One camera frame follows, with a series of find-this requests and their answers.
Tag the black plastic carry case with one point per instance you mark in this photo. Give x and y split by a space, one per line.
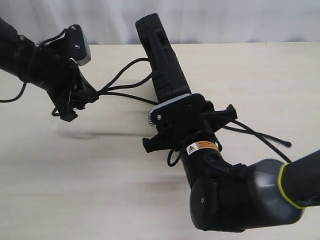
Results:
167 76

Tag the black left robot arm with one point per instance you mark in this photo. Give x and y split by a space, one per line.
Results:
18 54

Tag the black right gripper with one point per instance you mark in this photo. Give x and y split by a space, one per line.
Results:
173 136

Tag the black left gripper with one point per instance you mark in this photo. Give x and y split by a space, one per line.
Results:
60 76

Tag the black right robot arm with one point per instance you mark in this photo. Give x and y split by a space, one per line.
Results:
228 197

